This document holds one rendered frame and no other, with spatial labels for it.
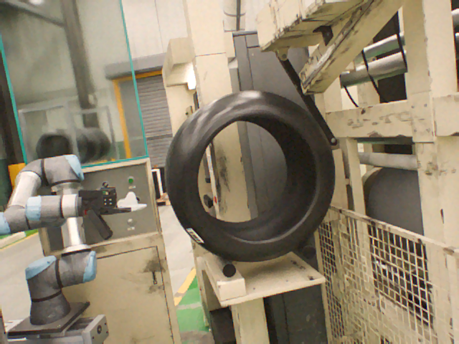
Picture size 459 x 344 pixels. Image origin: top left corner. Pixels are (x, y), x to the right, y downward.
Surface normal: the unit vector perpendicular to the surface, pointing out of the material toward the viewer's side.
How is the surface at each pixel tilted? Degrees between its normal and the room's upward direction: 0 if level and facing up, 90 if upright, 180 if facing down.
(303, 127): 83
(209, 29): 90
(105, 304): 90
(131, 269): 90
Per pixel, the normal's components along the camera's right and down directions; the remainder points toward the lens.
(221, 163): 0.21, 0.08
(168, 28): -0.15, 0.14
